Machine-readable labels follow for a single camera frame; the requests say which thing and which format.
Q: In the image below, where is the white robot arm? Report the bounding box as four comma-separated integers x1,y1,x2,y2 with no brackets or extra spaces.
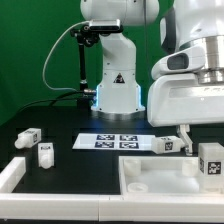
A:
80,0,224,154

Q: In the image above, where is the white sheet with tags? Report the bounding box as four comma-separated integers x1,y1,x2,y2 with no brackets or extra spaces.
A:
73,133,154,151

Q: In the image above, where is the black cable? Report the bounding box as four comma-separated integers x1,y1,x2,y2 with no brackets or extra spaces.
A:
18,90,88,115

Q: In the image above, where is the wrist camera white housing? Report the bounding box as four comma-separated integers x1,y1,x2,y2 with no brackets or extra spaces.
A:
151,45,206,80

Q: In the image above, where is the white U-shaped fence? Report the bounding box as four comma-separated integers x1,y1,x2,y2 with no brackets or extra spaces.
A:
0,157,224,223

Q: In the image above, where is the grey camera cable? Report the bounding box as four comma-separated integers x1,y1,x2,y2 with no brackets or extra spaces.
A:
42,20,91,92

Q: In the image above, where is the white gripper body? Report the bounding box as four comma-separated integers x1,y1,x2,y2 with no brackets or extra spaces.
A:
147,73,224,127

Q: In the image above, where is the grey camera on stand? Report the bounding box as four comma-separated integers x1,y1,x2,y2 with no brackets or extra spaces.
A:
89,19,121,33

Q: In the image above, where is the black camera stand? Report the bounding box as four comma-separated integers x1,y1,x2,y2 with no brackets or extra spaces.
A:
70,25,99,108

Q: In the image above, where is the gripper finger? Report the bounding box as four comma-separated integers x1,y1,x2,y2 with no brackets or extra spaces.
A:
177,124,193,156

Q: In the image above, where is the white square table top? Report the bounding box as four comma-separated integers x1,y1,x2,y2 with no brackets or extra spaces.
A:
119,156,224,196

